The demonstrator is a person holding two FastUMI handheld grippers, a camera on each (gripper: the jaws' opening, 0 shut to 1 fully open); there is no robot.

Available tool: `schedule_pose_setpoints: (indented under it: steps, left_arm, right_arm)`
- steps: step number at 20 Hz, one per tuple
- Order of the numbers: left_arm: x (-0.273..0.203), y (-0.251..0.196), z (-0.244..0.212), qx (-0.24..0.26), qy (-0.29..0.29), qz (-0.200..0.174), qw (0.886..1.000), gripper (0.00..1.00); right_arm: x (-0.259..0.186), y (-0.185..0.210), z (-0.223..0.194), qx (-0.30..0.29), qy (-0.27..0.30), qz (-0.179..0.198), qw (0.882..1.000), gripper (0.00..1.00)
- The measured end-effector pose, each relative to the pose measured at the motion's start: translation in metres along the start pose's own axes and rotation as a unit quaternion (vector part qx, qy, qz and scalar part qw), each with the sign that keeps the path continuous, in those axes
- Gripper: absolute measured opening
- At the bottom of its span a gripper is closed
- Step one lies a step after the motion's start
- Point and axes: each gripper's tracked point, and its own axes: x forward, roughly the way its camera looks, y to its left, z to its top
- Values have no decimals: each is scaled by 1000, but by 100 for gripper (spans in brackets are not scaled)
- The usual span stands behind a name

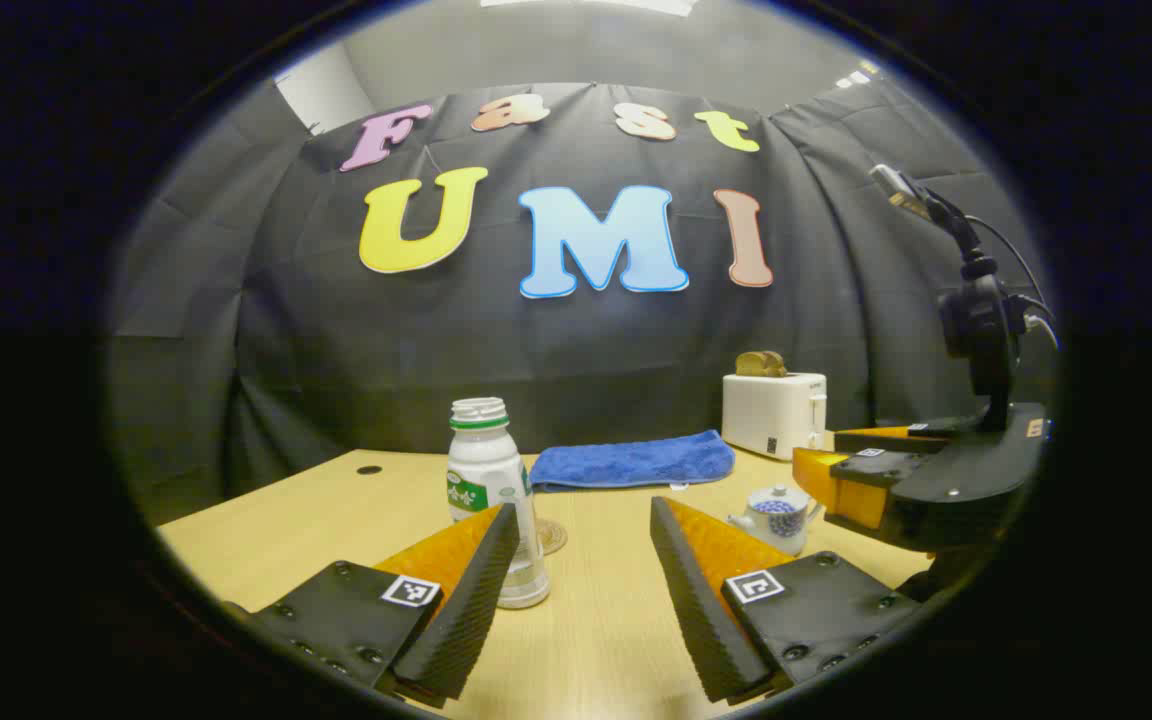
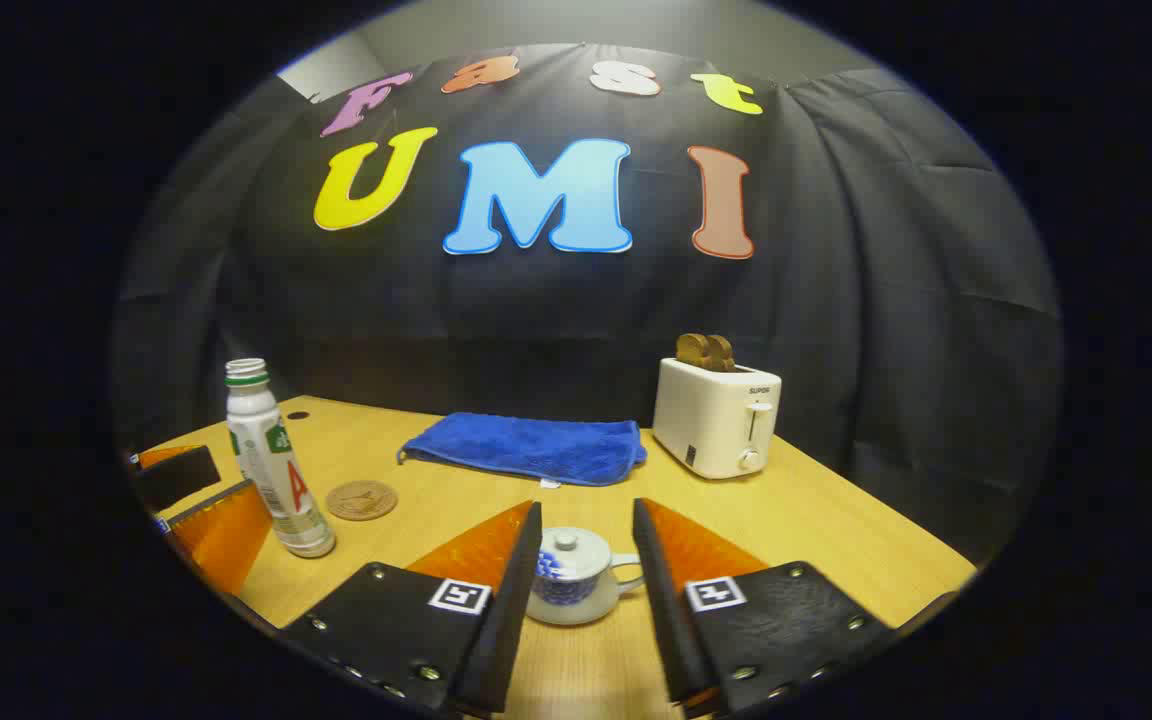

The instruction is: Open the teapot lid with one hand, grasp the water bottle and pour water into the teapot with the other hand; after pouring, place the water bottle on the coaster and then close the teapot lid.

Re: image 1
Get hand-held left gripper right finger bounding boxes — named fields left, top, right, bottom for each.
left=650, top=496, right=927, bottom=706

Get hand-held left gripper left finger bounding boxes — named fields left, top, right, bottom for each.
left=221, top=503, right=520, bottom=709

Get white teacup lid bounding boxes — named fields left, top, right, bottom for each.
left=750, top=485, right=809, bottom=514

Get white blue-patterned teacup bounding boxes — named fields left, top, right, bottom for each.
left=729, top=485, right=823, bottom=557

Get white plastic water bottle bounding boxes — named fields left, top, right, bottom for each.
left=446, top=397, right=552, bottom=609

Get white toaster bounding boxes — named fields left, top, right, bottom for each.
left=721, top=372, right=829, bottom=461

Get blue towel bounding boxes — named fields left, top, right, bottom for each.
left=529, top=430, right=736, bottom=493

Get ceiling light panel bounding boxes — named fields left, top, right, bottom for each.
left=481, top=0, right=697, bottom=17

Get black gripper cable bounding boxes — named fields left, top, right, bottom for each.
left=964, top=214, right=1059, bottom=349

